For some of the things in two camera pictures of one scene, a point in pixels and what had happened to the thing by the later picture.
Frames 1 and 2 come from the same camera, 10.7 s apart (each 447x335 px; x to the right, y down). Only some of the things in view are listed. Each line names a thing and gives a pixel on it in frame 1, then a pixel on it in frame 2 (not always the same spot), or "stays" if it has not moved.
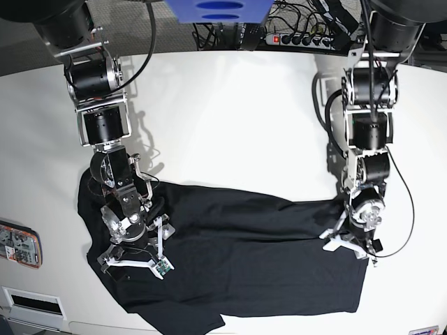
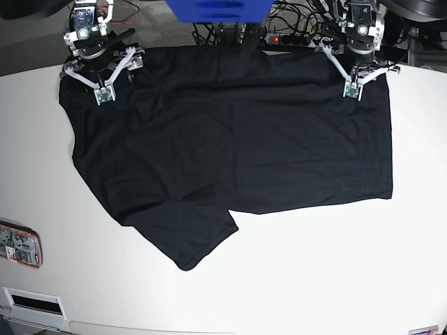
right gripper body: (362, 242) to (355, 76)
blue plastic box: (221, 11) stays
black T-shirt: (234, 250) to (201, 130)
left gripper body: (145, 250) to (100, 73)
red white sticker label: (431, 330) stays
